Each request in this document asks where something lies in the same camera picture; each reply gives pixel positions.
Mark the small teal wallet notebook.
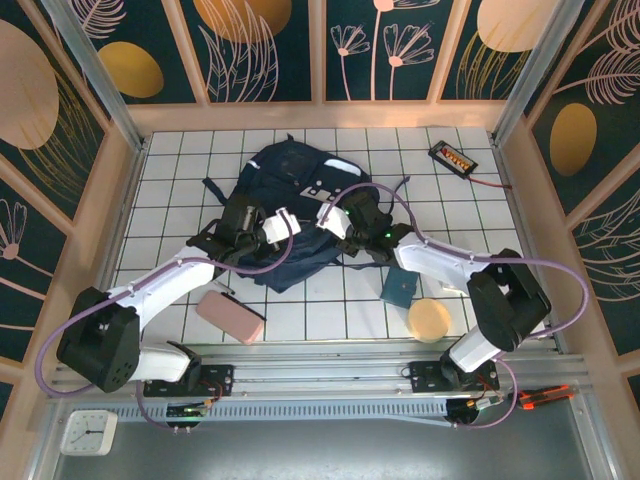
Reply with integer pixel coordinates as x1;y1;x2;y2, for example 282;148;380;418
379;267;419;307

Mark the navy blue backpack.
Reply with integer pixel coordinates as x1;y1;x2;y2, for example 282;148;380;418
202;133;411;296

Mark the pink pencil case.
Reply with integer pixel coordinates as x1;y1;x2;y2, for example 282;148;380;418
196;291;265;346

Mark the black board with orange connectors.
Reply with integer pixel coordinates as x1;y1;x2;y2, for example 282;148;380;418
428;139;480;180

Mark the round tan wooden disc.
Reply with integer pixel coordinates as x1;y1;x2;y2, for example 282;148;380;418
407;298;452;344

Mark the orange and black hand tool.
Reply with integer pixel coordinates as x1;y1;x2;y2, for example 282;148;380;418
507;383;576;412

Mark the white square clock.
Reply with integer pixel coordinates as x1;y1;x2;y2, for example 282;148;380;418
59;409;119;457

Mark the thin red wire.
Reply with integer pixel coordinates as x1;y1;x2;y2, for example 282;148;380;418
469;174;515;191

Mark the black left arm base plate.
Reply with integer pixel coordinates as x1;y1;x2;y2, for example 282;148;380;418
143;363;235;399

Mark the aluminium rail frame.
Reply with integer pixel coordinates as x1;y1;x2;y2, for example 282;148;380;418
47;342;589;404

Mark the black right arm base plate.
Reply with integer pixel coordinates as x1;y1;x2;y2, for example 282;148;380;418
408;359;500;396

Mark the black controller board with wires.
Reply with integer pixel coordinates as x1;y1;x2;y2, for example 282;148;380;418
446;394;504;427
166;397;221;432

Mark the grey slotted cable duct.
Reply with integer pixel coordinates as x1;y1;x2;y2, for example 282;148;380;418
114;402;449;429

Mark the aluminium corner post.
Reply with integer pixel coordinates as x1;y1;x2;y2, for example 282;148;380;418
489;0;586;146
39;0;149;151

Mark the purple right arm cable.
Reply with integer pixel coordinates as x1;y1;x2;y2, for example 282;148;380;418
324;182;589;431

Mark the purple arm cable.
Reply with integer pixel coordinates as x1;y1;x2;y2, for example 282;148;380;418
324;182;589;431
39;209;296;434

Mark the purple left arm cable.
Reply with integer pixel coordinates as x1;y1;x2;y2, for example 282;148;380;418
39;209;296;434

